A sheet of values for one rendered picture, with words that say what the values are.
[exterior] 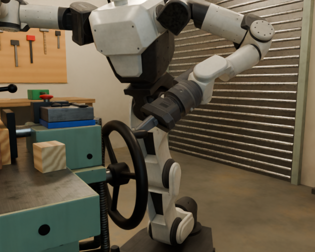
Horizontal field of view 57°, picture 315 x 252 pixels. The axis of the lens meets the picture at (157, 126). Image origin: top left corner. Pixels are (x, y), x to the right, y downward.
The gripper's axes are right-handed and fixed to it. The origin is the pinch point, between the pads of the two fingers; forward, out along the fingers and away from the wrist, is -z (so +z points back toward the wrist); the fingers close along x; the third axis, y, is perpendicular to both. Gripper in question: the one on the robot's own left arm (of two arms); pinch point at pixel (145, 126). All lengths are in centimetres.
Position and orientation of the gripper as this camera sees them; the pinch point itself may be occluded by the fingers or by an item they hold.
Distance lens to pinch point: 78.9
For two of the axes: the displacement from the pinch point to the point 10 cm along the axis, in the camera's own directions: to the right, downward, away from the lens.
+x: -6.2, -3.5, 7.0
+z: 7.4, -5.6, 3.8
